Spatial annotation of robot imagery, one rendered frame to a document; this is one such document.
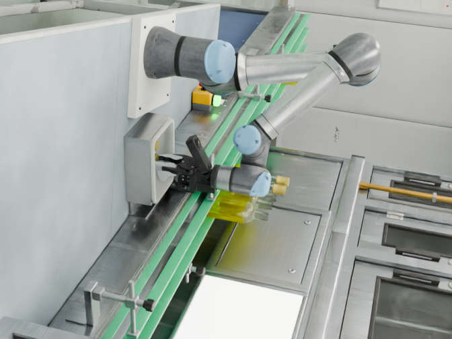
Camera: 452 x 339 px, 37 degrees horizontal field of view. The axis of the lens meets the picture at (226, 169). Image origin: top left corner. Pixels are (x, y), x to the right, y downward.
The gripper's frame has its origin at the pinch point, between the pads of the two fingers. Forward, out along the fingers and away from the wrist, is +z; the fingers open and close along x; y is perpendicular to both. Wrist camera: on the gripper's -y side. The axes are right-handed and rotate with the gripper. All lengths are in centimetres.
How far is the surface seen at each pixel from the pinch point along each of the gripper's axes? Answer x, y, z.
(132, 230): -14.8, 16.5, 1.3
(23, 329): -76, 1, 0
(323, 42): 612, 159, 24
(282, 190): 30, 21, -35
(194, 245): -4.4, 25.5, -14.4
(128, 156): -9.1, -4.8, 4.3
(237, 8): 181, 4, 22
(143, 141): -9.2, -10.4, -0.4
